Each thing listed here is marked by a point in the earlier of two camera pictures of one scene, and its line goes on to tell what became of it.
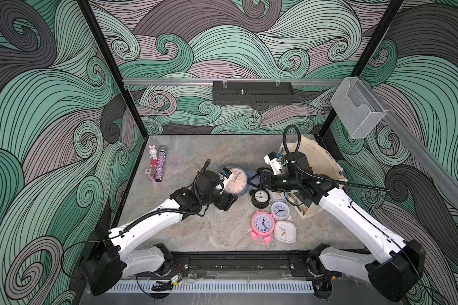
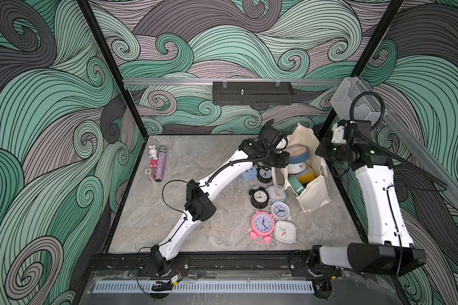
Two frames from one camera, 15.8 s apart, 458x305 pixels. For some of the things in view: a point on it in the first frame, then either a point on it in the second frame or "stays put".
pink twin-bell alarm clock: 263,225 stays put
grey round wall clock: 238,182 to 298,154
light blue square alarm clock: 276,197 stays put
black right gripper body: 282,182 to 331,151
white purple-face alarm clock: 280,211 stays put
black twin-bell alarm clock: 260,198 stays put
